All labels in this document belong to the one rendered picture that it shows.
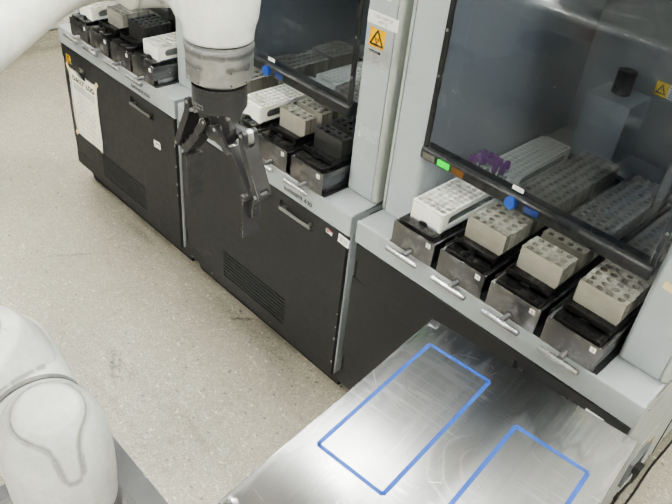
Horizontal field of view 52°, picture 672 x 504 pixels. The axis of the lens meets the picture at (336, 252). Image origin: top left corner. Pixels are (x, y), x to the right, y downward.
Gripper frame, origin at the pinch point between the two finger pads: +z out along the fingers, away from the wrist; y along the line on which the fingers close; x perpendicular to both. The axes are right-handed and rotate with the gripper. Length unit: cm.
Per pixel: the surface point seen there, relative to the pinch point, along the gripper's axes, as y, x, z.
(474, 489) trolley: 45, 17, 38
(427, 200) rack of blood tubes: -12, 72, 34
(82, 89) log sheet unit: -186, 66, 69
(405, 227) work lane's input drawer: -13, 66, 40
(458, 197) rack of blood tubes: -9, 81, 34
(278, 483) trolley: 23.7, -6.7, 38.0
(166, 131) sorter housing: -123, 66, 61
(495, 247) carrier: 9, 73, 36
